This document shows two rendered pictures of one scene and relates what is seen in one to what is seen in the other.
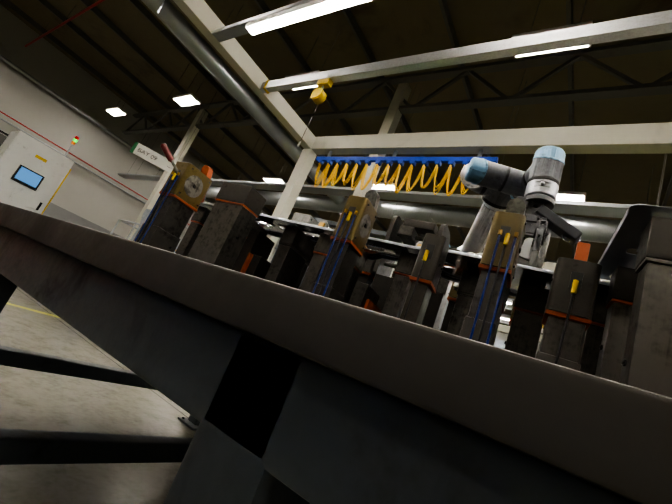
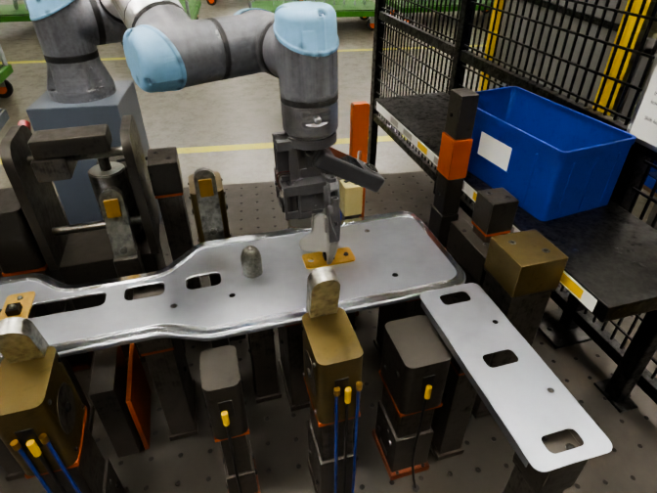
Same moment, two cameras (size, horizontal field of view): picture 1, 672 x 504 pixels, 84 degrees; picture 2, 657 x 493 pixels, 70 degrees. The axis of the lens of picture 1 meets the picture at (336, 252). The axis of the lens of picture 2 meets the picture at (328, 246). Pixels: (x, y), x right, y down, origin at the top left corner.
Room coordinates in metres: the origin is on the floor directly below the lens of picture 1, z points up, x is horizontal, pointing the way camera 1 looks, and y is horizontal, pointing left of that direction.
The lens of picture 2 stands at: (0.41, -0.01, 1.47)
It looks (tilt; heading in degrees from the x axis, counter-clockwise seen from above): 36 degrees down; 314
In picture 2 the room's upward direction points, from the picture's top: straight up
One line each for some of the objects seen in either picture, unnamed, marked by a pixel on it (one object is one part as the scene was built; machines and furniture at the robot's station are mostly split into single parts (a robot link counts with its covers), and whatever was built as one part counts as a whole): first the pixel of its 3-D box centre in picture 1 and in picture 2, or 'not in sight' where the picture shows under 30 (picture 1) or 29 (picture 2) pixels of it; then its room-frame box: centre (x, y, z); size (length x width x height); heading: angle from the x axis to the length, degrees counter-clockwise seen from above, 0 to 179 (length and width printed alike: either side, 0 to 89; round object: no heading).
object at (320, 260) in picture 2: not in sight; (328, 255); (0.84, -0.46, 1.01); 0.08 x 0.04 x 0.01; 60
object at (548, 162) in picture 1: (546, 169); (305, 54); (0.85, -0.44, 1.32); 0.09 x 0.08 x 0.11; 171
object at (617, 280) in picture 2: not in sight; (494, 165); (0.79, -0.93, 1.02); 0.90 x 0.22 x 0.03; 150
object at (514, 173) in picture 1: (523, 185); (254, 43); (0.95, -0.43, 1.32); 0.11 x 0.11 x 0.08; 81
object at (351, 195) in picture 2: not in sight; (348, 261); (0.90, -0.59, 0.88); 0.04 x 0.04 x 0.37; 60
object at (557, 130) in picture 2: not in sight; (527, 147); (0.72, -0.89, 1.10); 0.30 x 0.17 x 0.13; 156
